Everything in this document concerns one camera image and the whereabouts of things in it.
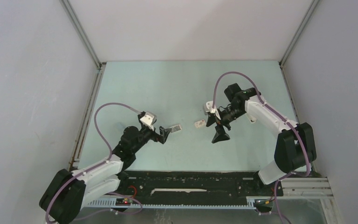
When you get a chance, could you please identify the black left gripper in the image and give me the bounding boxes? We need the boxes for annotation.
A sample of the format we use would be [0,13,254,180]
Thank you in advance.
[132,125,171,154]

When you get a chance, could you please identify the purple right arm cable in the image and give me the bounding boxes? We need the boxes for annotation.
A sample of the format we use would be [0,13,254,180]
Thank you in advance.
[212,71,312,224]

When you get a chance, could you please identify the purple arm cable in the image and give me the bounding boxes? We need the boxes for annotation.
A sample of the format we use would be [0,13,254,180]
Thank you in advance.
[212,71,312,224]
[45,102,143,224]

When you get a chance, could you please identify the white stapler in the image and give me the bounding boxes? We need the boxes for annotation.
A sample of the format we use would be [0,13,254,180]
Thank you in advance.
[247,114,257,124]

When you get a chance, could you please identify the small white staple box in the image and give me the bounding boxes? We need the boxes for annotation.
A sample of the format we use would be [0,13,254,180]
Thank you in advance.
[194,119,207,128]

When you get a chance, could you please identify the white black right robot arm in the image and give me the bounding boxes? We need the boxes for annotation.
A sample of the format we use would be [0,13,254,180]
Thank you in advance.
[203,83,317,195]

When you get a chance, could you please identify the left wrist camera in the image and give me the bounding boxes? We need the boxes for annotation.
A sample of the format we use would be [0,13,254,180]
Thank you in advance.
[138,111,157,131]

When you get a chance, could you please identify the white staple tray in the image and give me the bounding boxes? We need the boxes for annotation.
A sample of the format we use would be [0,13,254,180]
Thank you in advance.
[170,124,182,133]

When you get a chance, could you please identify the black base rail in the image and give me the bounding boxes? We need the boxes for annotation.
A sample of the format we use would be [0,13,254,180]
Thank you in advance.
[116,171,283,207]

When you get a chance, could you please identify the aluminium frame rail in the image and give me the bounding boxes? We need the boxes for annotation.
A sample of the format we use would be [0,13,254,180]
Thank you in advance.
[89,171,333,209]

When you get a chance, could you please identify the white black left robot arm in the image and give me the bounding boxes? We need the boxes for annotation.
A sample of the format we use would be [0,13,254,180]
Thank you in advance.
[39,126,172,224]

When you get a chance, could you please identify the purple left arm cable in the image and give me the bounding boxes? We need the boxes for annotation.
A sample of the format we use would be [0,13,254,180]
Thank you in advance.
[45,102,143,224]

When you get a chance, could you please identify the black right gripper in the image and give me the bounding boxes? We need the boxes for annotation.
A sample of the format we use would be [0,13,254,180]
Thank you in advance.
[207,105,246,143]

